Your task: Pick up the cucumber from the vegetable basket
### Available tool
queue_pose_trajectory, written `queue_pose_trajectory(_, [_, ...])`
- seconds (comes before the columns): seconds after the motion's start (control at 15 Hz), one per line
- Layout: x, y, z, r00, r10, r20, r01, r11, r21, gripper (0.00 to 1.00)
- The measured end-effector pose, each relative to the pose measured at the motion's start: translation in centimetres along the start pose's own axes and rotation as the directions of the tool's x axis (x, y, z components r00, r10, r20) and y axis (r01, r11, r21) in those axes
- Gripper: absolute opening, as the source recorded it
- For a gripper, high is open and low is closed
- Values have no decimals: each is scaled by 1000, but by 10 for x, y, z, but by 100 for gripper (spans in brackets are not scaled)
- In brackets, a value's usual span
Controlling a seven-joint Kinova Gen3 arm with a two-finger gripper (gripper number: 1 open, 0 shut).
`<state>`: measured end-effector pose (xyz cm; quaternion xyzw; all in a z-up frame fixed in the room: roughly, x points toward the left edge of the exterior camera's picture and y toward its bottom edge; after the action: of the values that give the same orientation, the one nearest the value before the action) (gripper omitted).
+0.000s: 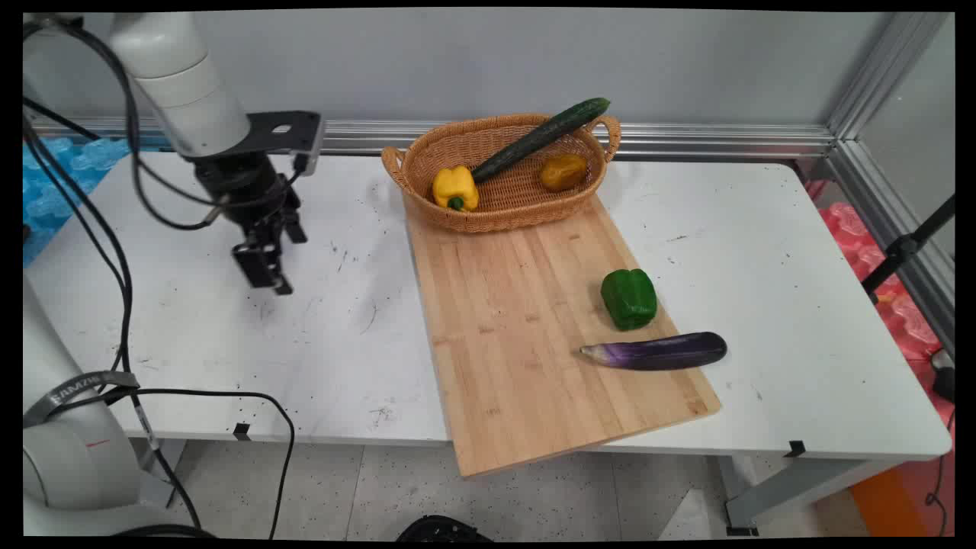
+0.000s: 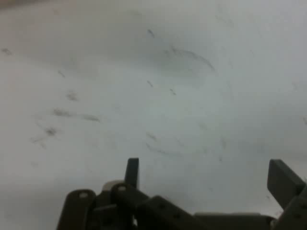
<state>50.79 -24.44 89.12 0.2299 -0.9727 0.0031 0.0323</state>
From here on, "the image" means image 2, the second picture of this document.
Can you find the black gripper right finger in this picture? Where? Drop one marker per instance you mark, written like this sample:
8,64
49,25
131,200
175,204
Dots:
285,182

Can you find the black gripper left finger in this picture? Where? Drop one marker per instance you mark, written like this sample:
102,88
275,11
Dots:
124,198

